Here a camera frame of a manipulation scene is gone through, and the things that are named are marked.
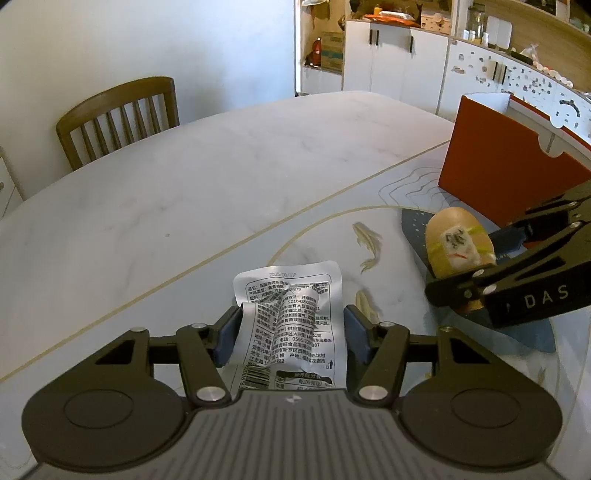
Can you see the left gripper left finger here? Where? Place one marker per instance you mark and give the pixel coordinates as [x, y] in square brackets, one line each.
[203, 349]

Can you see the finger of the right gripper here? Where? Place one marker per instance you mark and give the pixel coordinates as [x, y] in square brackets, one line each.
[508, 243]

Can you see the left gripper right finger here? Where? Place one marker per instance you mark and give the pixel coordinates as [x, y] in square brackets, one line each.
[376, 359]

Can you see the yellow pig plush toy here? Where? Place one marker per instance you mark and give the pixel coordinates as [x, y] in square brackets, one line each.
[456, 242]

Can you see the printed silver foil wrapper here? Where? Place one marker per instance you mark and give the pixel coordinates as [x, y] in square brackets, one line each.
[292, 335]

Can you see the red white cardboard box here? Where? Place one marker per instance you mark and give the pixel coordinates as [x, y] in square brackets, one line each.
[505, 157]

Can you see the white shoe cabinet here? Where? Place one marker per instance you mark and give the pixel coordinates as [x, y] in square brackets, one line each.
[405, 64]

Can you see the brown wooden chair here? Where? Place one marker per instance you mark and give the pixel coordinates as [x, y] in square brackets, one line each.
[116, 118]

